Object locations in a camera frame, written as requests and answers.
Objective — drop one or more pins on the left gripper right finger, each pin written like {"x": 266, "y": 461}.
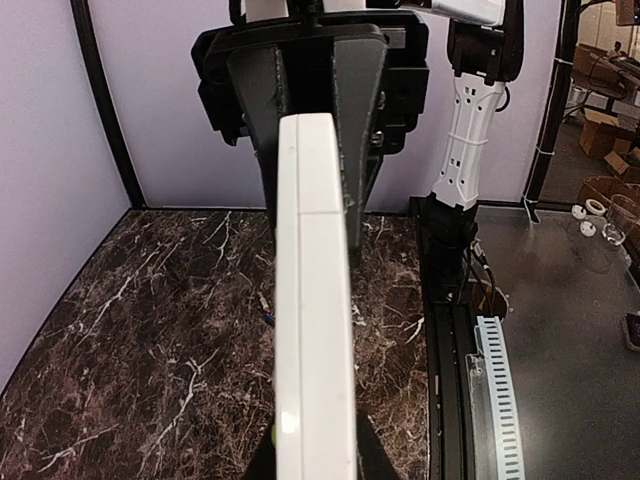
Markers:
{"x": 372, "y": 460}

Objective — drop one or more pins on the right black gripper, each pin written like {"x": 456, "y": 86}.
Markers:
{"x": 252, "y": 75}

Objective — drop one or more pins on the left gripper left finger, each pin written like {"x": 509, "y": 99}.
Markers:
{"x": 262, "y": 465}

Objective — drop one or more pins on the white remote control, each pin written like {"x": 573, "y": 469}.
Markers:
{"x": 315, "y": 413}

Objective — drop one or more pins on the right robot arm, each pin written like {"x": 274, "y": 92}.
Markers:
{"x": 485, "y": 49}

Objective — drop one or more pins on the blue orange battery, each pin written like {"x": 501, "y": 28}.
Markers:
{"x": 266, "y": 309}

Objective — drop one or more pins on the cardboard boxes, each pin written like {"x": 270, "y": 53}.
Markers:
{"x": 609, "y": 102}

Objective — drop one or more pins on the white tape roll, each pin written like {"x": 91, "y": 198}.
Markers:
{"x": 595, "y": 207}

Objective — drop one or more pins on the clear glass cup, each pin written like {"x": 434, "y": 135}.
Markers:
{"x": 620, "y": 219}

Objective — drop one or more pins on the black front rail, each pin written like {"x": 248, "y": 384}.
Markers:
{"x": 450, "y": 350}

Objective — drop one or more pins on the white slotted cable duct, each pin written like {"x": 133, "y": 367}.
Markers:
{"x": 506, "y": 431}

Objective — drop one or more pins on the right black frame post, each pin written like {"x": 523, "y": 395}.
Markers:
{"x": 558, "y": 92}

